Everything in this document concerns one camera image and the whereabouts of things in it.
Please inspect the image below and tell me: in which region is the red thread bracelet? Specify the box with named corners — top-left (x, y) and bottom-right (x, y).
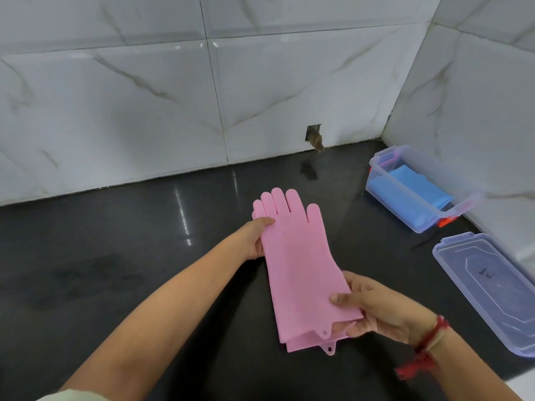
top-left (395, 315), bottom-right (451, 382)

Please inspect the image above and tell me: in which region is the pale green shirt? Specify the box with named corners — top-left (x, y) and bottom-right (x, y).
top-left (35, 392), bottom-right (109, 401)

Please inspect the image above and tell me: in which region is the clear plastic box lid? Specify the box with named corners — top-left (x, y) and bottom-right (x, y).
top-left (432, 232), bottom-right (535, 358)

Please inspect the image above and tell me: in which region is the clear plastic storage box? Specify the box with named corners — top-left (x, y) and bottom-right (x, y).
top-left (366, 145), bottom-right (484, 234)

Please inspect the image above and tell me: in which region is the person's right hand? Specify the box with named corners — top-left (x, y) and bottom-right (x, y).
top-left (330, 270), bottom-right (440, 347)

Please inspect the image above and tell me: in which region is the person's left forearm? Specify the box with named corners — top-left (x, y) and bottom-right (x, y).
top-left (58, 237), bottom-right (251, 401)

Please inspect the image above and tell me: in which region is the pink silicone glove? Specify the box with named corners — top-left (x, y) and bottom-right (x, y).
top-left (252, 199), bottom-right (352, 356)
top-left (252, 187), bottom-right (363, 344)

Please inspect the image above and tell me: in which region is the person's left hand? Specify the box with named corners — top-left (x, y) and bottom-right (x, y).
top-left (235, 217), bottom-right (276, 262)

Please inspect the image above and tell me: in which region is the brown pipe stub in wall hole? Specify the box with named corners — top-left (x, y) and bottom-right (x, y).
top-left (305, 124), bottom-right (327, 154)

